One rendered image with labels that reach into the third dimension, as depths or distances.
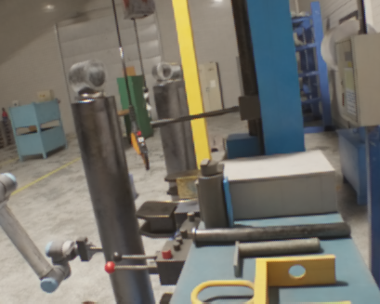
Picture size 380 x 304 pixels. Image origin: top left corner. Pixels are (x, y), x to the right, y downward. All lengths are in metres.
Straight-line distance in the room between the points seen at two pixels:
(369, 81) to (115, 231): 1.35
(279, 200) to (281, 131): 0.44
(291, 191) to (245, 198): 0.13
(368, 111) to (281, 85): 0.45
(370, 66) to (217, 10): 10.87
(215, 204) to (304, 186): 0.26
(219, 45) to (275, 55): 10.82
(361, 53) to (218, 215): 0.99
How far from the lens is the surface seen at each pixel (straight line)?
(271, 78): 1.36
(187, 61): 4.05
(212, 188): 0.92
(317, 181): 1.01
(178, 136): 2.84
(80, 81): 1.60
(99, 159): 1.59
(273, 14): 1.37
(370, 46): 1.61
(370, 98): 1.62
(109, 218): 1.68
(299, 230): 0.89
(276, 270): 0.73
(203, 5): 12.40
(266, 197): 1.01
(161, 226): 1.36
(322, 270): 0.74
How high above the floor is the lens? 1.50
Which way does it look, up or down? 10 degrees down
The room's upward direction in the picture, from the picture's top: 9 degrees counter-clockwise
